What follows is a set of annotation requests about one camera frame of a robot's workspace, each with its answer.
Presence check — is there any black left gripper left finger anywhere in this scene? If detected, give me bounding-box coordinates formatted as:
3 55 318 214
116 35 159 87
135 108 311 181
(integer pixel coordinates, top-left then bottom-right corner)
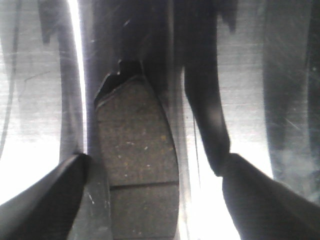
0 154 89 240

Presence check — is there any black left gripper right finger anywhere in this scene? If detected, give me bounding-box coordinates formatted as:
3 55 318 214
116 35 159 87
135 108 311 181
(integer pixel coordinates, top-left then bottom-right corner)
222 153 320 240

